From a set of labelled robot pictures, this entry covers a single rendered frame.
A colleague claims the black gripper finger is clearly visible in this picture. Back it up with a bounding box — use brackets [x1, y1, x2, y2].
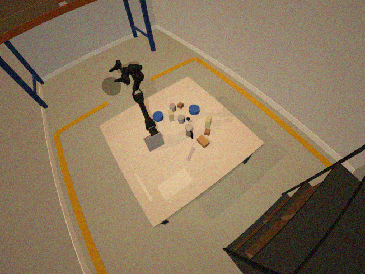
[109, 63, 118, 72]
[114, 76, 125, 84]

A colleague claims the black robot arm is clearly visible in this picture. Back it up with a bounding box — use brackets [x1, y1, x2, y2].
[129, 64, 158, 136]

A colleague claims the blue short cylinder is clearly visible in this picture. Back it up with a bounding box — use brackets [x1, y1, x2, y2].
[153, 111, 163, 122]
[189, 105, 200, 115]

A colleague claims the grey cylinder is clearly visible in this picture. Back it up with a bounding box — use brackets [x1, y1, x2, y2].
[177, 115, 185, 124]
[169, 103, 176, 112]

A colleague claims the glass french press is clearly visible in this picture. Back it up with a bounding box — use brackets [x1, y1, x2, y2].
[185, 117, 194, 139]

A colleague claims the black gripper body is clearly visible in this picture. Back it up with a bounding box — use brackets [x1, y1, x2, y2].
[116, 60, 134, 85]

